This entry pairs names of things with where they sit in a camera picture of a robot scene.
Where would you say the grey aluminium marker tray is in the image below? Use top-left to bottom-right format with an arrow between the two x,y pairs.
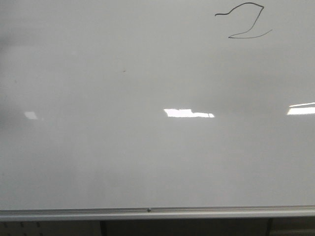
0,205 -> 315,222

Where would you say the white whiteboard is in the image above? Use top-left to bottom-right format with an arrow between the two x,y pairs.
0,0 -> 315,210

